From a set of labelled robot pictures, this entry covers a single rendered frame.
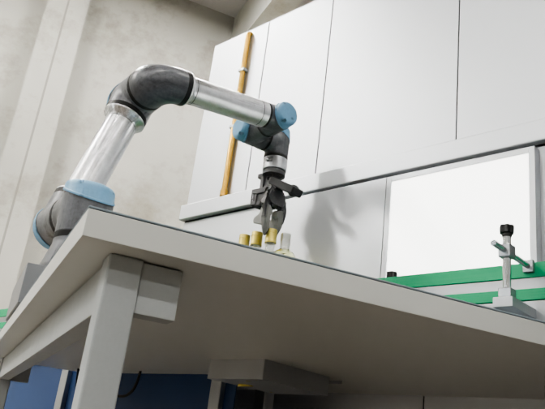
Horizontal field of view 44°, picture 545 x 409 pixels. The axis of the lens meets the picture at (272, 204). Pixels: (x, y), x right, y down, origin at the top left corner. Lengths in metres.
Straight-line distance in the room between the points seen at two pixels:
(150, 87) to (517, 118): 0.95
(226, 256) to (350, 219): 1.24
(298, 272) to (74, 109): 4.80
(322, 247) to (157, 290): 1.28
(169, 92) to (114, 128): 0.17
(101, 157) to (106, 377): 1.05
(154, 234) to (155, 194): 4.69
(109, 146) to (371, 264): 0.78
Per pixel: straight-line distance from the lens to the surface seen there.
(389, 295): 0.89
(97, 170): 1.75
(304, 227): 2.11
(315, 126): 2.30
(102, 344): 0.78
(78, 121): 5.52
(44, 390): 2.53
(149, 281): 0.80
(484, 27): 2.10
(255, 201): 2.07
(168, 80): 1.79
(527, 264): 1.48
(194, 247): 0.78
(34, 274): 1.46
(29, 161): 5.16
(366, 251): 1.94
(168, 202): 5.47
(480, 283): 1.55
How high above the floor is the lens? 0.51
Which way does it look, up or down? 21 degrees up
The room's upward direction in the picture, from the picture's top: 7 degrees clockwise
